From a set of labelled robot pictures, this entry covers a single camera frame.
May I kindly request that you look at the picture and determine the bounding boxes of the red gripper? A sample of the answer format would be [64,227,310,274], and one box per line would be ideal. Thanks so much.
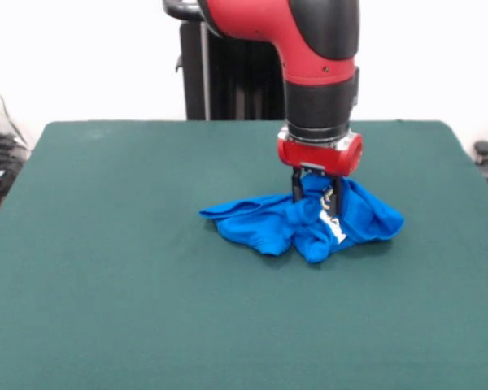
[277,132,364,217]

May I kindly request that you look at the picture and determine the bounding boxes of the blue printed t-shirt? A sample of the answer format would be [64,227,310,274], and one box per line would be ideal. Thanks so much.
[198,173,405,266]

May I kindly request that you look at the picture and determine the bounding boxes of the dark green table cloth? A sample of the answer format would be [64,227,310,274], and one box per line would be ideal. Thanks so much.
[0,119,488,390]

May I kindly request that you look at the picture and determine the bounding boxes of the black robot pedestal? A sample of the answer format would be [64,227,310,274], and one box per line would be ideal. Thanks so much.
[162,0,288,121]

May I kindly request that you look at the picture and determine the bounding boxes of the black cable bundle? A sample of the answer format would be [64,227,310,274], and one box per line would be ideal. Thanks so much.
[0,73,32,213]

